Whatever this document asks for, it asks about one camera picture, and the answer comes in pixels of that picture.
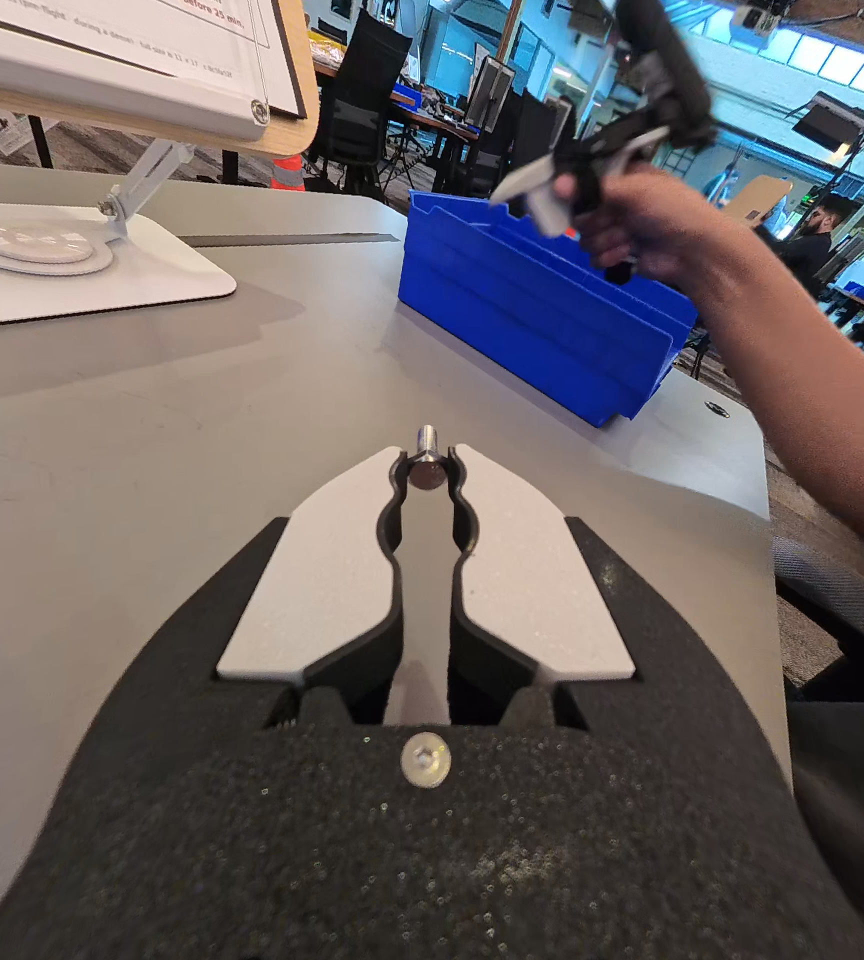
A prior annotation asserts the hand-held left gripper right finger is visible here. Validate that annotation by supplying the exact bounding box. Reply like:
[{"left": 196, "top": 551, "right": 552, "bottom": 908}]
[{"left": 447, "top": 442, "right": 637, "bottom": 725}]

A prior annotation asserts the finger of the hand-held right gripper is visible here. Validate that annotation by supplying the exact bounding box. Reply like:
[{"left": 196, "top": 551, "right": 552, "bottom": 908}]
[
  {"left": 600, "top": 123, "right": 672, "bottom": 181},
  {"left": 488, "top": 153, "right": 576, "bottom": 239}
]

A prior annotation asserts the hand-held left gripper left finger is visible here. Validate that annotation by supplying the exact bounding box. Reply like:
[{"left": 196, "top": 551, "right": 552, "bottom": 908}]
[{"left": 215, "top": 446, "right": 407, "bottom": 725}]

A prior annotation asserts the blue plastic bin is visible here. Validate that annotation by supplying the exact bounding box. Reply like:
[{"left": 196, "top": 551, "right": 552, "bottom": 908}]
[{"left": 396, "top": 189, "right": 699, "bottom": 429}]

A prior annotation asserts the medium steel bolt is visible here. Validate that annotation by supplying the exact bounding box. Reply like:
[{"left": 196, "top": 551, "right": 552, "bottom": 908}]
[{"left": 408, "top": 422, "right": 450, "bottom": 494}]

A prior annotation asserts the person's right forearm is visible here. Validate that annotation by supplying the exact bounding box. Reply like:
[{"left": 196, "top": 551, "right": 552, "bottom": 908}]
[{"left": 683, "top": 217, "right": 864, "bottom": 556}]

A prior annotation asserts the person's right hand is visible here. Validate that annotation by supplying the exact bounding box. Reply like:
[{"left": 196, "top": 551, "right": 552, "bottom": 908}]
[{"left": 552, "top": 163, "right": 750, "bottom": 291}]

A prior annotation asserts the computer monitor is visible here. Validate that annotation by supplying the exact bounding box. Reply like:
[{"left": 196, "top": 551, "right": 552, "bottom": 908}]
[{"left": 464, "top": 56, "right": 517, "bottom": 135}]

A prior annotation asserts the white ceiling projector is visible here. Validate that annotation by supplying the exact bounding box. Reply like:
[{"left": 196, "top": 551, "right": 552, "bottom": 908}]
[{"left": 728, "top": 3, "right": 782, "bottom": 42}]

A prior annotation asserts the tan board on stand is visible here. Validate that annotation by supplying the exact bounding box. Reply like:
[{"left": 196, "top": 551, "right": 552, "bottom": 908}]
[{"left": 723, "top": 174, "right": 795, "bottom": 228}]

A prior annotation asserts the black hanging panel light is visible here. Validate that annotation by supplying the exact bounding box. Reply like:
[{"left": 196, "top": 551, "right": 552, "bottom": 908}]
[{"left": 790, "top": 90, "right": 864, "bottom": 157}]

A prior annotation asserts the black office chair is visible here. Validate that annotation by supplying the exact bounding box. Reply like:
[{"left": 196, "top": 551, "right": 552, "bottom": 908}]
[{"left": 310, "top": 7, "right": 416, "bottom": 198}]

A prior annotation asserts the white document stand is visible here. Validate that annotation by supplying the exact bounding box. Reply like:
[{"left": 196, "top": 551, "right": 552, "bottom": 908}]
[{"left": 0, "top": 0, "right": 274, "bottom": 331}]

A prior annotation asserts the printed instruction sheet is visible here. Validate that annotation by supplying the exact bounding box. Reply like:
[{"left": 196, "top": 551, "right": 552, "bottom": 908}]
[{"left": 0, "top": 0, "right": 306, "bottom": 117}]

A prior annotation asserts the person's dark shirt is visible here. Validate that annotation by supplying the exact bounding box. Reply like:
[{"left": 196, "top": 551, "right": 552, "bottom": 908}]
[{"left": 788, "top": 697, "right": 864, "bottom": 960}]

